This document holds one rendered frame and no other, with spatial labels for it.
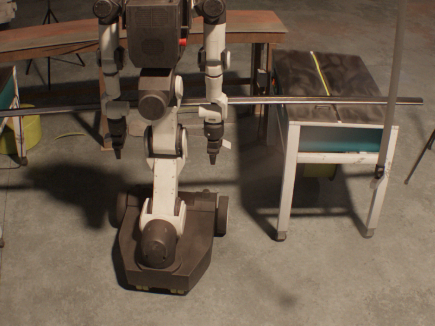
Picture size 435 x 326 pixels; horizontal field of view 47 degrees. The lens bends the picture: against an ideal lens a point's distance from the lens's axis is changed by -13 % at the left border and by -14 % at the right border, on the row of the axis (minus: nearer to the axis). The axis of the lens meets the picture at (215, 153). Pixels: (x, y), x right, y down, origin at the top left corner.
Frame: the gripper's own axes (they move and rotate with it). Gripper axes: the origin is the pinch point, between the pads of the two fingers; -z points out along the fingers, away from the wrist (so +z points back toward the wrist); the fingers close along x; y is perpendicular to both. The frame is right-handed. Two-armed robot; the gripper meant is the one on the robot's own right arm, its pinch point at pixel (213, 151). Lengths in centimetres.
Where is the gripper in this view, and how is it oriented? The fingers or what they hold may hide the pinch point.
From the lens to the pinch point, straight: 258.2
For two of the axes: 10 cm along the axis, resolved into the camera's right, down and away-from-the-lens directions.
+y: -10.0, -0.5, 0.5
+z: 0.0, -7.2, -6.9
